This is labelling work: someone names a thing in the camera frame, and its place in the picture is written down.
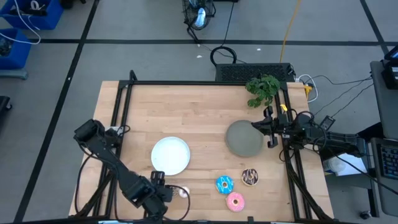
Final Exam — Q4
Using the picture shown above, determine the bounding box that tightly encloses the grey round plate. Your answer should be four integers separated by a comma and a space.
225, 119, 265, 157

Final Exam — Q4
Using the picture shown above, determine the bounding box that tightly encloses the large blue iced donut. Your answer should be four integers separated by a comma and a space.
215, 175, 234, 195

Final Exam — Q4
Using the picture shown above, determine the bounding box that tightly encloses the blue plastic bin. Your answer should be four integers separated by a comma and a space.
0, 0, 65, 30
0, 28, 32, 70

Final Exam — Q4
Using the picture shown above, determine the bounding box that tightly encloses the white paper sheet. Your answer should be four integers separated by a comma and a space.
323, 152, 368, 177

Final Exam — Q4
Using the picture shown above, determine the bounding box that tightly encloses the white round plate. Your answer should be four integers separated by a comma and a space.
150, 136, 191, 176

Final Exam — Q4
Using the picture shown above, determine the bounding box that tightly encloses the coiled black floor cable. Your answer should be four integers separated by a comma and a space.
210, 45, 238, 67

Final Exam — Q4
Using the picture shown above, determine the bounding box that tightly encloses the black power adapter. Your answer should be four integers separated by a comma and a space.
320, 115, 336, 131

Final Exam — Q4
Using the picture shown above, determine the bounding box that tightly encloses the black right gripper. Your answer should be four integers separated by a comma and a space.
251, 106, 293, 149

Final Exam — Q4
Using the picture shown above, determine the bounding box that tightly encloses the black perforated computer case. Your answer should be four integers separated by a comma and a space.
215, 63, 295, 83

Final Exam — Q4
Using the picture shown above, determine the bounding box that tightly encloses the black aluminium table frame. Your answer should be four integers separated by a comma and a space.
70, 70, 335, 224

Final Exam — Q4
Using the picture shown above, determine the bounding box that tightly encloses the black floor fan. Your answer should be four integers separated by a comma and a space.
182, 0, 216, 31

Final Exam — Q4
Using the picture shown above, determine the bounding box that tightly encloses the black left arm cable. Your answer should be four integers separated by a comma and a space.
73, 152, 96, 215

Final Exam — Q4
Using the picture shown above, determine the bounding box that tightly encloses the black computer keyboard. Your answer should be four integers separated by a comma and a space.
379, 144, 398, 180

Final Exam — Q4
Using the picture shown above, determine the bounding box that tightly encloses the black desk monitor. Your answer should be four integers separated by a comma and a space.
381, 45, 398, 90

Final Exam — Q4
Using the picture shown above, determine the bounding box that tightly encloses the looped white power cable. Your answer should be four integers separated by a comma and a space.
297, 73, 319, 103

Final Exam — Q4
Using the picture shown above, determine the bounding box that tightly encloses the grey side desk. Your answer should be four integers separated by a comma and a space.
369, 60, 398, 141

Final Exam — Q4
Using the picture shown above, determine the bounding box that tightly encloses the yellow hanging cable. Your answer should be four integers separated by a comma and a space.
279, 0, 302, 63

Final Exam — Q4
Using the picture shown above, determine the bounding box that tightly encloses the thin white cable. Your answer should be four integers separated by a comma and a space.
0, 0, 42, 45

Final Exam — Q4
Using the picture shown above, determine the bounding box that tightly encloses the large chocolate iced donut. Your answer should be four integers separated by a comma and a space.
241, 167, 259, 187

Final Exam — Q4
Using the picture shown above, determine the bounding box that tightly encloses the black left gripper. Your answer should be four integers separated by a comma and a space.
144, 170, 174, 220

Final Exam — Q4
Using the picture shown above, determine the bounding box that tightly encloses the large pink iced donut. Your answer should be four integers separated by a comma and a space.
226, 192, 246, 213

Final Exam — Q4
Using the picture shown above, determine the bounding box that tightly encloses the green leafy plant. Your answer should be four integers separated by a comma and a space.
244, 74, 280, 109

